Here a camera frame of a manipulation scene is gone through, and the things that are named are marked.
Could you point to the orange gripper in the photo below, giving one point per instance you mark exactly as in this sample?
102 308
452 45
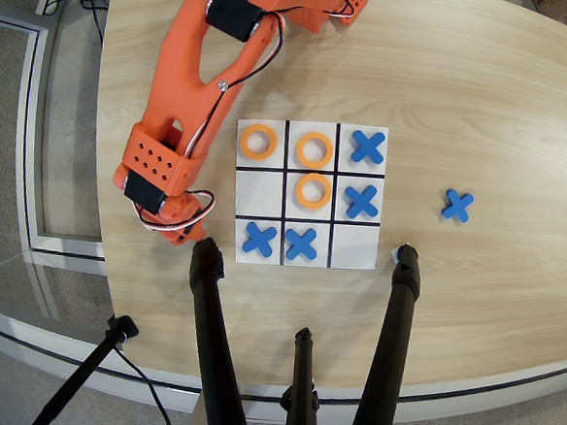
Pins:
183 235

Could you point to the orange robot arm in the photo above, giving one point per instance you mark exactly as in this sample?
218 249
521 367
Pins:
174 98

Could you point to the blue foam cross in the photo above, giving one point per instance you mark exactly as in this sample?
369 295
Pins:
260 239
368 147
361 201
457 205
301 244

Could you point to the white tic-tac-toe board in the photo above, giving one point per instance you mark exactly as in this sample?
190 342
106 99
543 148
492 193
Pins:
260 191

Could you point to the thick black tripod leg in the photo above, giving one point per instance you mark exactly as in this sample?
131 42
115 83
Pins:
390 351
211 339

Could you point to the black stand pole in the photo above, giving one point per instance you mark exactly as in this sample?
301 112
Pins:
82 373

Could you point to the thin black tripod leg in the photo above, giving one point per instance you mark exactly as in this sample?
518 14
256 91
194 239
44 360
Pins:
303 369

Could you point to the small white paper tag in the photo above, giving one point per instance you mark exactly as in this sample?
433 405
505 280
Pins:
394 253

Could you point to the white metal floor frame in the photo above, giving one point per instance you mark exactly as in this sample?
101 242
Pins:
31 131

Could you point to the black camera tripod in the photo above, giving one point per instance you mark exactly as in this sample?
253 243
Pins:
12 334

